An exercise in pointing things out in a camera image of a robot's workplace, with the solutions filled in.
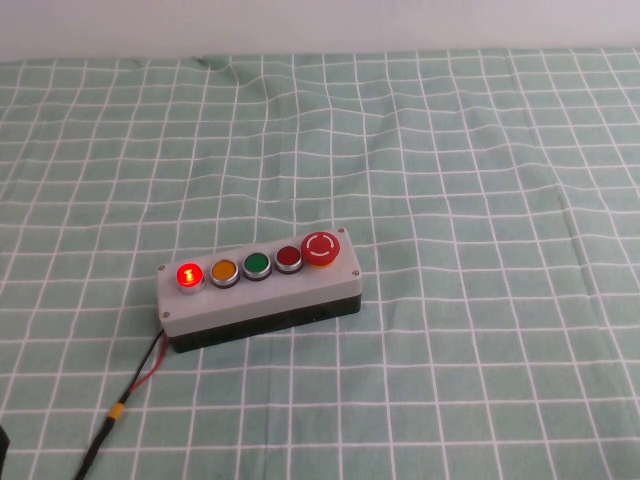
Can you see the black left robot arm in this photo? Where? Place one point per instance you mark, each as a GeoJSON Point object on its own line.
{"type": "Point", "coordinates": [3, 445]}

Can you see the red emergency stop mushroom button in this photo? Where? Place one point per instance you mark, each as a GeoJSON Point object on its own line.
{"type": "Point", "coordinates": [320, 247]}

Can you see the dark red push button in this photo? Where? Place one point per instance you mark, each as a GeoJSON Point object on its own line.
{"type": "Point", "coordinates": [287, 256]}

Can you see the green push button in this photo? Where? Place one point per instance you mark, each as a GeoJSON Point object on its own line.
{"type": "Point", "coordinates": [256, 263]}

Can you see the grey black button control box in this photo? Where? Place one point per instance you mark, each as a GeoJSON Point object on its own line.
{"type": "Point", "coordinates": [260, 302]}

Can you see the yellow push button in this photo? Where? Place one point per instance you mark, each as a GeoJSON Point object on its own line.
{"type": "Point", "coordinates": [223, 270]}

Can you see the red indicator lamp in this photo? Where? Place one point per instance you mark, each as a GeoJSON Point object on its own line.
{"type": "Point", "coordinates": [190, 275]}

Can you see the green white checked tablecloth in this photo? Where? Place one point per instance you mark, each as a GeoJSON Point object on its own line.
{"type": "Point", "coordinates": [450, 200]}

